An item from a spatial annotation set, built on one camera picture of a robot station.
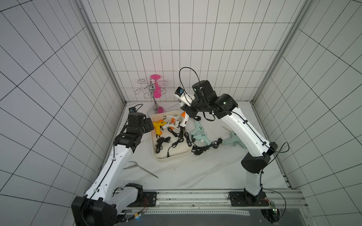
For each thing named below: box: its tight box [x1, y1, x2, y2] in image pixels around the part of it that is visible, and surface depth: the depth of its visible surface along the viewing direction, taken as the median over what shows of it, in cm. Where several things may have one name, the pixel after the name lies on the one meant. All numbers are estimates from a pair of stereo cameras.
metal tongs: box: [123, 161, 160, 179], surface depth 86 cm
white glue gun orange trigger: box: [179, 111, 190, 128], surface depth 71 cm
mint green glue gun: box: [190, 120, 204, 137], surface depth 102 cm
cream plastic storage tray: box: [150, 110, 193, 162], surface depth 97 cm
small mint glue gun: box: [193, 132, 212, 146], surface depth 97 cm
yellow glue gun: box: [153, 119, 167, 137], surface depth 100 cm
